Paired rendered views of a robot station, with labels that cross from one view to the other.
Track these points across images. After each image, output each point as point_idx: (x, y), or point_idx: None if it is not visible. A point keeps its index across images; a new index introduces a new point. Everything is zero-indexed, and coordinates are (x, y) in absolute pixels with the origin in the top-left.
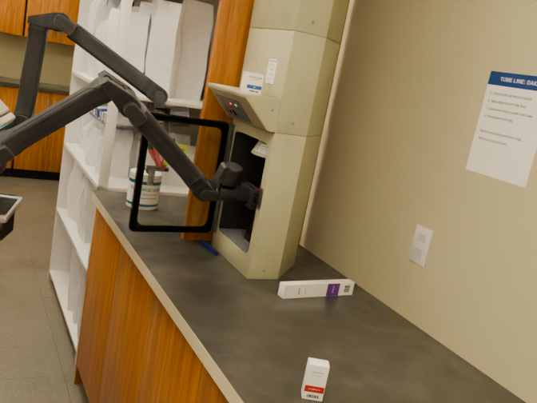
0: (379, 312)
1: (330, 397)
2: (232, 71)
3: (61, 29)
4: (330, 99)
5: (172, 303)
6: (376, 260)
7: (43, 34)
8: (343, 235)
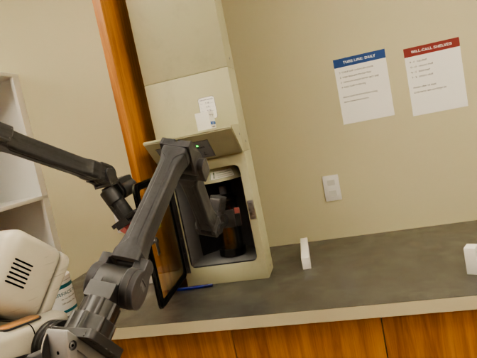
0: (339, 241)
1: None
2: (139, 130)
3: (0, 136)
4: None
5: (309, 311)
6: (295, 219)
7: None
8: None
